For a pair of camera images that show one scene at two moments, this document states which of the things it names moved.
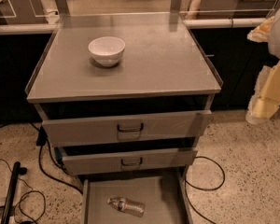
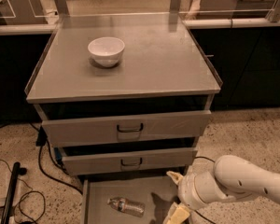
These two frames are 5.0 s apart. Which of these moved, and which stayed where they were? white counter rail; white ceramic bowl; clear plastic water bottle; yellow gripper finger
Moved: yellow gripper finger
Stayed: white counter rail; white ceramic bowl; clear plastic water bottle
